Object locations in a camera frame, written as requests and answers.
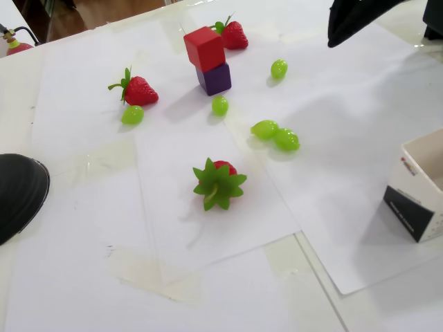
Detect red wooden cube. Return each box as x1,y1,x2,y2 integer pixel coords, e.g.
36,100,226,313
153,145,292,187
183,27,226,73

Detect black boxy stand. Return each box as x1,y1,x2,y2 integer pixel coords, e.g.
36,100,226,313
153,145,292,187
422,0,443,39

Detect small white paper sheet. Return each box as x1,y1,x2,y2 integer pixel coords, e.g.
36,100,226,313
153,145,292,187
133,120,301,269

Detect red fire extinguisher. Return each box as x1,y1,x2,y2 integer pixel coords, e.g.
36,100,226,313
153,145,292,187
0,23,42,57

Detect purple wooden cube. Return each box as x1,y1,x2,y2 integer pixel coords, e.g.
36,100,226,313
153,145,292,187
195,62,232,97

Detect translucent tape strip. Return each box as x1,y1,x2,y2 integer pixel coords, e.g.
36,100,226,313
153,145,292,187
109,248,204,306

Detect large white paper sheet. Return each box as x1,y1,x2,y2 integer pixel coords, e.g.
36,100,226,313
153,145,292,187
172,6,443,297

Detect plastic strawberry with long stem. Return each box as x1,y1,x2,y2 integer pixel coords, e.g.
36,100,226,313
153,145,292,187
107,67,160,107

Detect white and black cardboard box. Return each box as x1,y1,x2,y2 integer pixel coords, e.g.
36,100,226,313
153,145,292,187
382,128,443,244

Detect green plastic grape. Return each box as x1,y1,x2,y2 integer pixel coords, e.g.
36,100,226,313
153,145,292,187
270,59,289,80
273,127,301,152
120,104,145,125
211,95,230,117
250,119,280,141

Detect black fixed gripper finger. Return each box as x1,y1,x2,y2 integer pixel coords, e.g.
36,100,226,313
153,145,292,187
327,0,406,48

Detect plastic strawberry with curled leaves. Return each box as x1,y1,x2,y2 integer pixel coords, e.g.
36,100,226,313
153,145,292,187
208,12,249,50

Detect plastic strawberry with wide leaves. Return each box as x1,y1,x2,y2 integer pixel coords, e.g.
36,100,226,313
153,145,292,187
192,157,248,212

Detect black round object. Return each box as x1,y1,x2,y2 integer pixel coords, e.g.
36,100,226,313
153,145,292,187
0,153,51,247

